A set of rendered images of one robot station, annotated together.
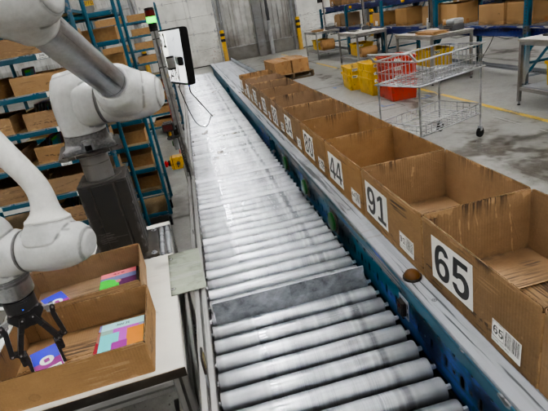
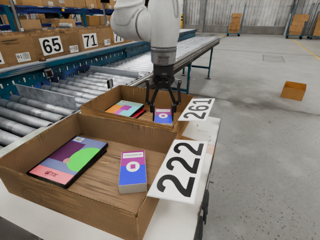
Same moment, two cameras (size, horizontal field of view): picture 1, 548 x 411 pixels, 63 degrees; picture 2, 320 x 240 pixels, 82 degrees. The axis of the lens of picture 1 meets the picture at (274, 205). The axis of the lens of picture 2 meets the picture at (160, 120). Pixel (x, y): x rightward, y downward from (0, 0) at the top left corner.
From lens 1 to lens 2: 192 cm
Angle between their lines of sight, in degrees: 119
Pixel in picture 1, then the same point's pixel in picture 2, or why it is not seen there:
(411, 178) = not seen: outside the picture
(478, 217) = not seen: hidden behind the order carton
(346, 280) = (24, 91)
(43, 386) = (168, 100)
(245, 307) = (62, 100)
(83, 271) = (69, 205)
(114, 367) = (136, 96)
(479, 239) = not seen: hidden behind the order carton
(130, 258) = (15, 183)
